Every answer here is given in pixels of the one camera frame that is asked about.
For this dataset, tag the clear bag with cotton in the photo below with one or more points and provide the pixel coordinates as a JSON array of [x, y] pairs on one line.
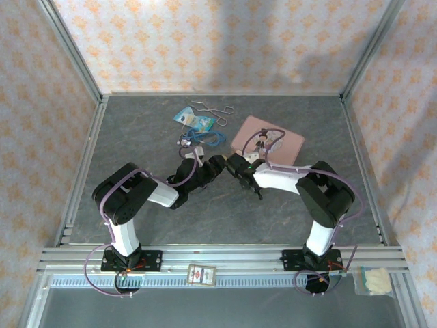
[[373, 280]]

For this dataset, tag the blue printed plastic packet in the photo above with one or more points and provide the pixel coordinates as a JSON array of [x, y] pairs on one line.
[[194, 119]]

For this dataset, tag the small brass padlock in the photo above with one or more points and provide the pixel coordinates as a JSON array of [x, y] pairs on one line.
[[224, 158]]

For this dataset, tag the blue stethoscope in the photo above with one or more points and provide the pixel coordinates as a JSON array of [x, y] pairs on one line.
[[208, 136]]

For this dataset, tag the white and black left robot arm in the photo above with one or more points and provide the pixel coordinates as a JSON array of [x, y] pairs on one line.
[[123, 201]]

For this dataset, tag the pink illustrated tin box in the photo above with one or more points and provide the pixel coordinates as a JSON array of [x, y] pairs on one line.
[[290, 143]]

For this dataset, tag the aluminium frame post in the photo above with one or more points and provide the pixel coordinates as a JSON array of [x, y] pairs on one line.
[[370, 51], [73, 51]]

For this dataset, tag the framed printed label card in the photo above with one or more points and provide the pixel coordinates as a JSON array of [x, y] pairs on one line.
[[201, 275]]

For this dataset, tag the aluminium mounting rail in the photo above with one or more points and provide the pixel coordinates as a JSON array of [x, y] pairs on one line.
[[239, 256]]

